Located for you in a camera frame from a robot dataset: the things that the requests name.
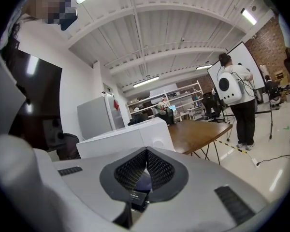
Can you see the white box-shaped machine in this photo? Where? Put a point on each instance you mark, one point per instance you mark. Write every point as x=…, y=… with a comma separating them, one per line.
x=135, y=139

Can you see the dark backpack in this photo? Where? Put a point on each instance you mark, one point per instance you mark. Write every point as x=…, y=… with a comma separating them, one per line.
x=70, y=146

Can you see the black office chair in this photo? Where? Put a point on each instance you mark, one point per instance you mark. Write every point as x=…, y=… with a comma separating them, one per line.
x=210, y=105

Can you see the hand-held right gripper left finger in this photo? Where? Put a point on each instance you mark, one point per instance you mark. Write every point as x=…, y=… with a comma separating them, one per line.
x=91, y=178

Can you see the white dome backpack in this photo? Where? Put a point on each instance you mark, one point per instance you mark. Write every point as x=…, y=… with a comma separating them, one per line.
x=229, y=88

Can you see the brown wooden table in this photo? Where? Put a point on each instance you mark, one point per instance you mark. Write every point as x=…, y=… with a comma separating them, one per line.
x=198, y=132

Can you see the white floor power strip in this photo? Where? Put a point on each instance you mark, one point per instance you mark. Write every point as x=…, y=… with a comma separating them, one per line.
x=256, y=162

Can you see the gray refrigerator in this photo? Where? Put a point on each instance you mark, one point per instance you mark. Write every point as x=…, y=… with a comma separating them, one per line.
x=96, y=117

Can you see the white shelving rack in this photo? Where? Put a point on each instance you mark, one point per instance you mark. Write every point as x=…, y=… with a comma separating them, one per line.
x=174, y=93

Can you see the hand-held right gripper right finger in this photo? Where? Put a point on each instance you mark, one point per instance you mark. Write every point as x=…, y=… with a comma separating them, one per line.
x=203, y=178

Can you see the black head-worn camera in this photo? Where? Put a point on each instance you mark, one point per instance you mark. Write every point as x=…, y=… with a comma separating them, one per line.
x=68, y=18

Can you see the black phone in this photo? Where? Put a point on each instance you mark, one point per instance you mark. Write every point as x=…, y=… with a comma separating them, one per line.
x=137, y=197

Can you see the large black monitor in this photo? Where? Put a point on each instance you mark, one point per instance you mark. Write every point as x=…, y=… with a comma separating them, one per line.
x=38, y=93

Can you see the black stand pole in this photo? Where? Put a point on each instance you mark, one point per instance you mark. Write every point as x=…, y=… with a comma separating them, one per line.
x=271, y=120

